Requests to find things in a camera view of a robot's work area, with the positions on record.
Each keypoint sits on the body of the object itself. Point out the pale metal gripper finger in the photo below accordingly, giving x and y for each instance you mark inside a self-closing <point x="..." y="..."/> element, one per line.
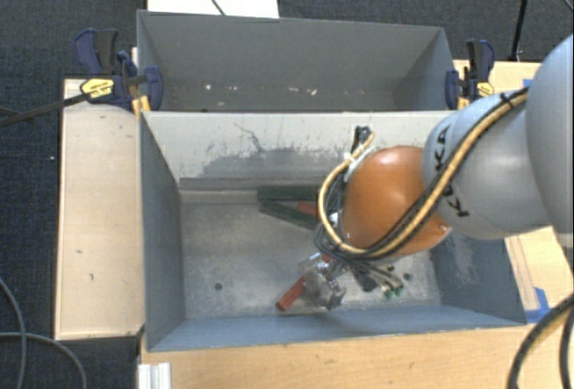
<point x="336" y="297"/>
<point x="314" y="286"/>

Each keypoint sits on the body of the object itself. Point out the red-brown flat block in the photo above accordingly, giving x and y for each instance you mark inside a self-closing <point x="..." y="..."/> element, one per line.
<point x="291" y="295"/>
<point x="307" y="210"/>

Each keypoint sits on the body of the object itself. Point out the grey metal bin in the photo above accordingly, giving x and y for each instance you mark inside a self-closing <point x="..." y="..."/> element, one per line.
<point x="251" y="261"/>

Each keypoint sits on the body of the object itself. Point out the dark green flat block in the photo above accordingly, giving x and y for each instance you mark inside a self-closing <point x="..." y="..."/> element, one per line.
<point x="282" y="213"/>
<point x="287" y="192"/>

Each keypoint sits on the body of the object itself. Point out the pale wood board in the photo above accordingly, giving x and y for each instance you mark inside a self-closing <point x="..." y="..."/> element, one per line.
<point x="98" y="217"/>

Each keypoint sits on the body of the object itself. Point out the black cylinder on white bracket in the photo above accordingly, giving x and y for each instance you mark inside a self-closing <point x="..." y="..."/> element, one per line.
<point x="367" y="284"/>

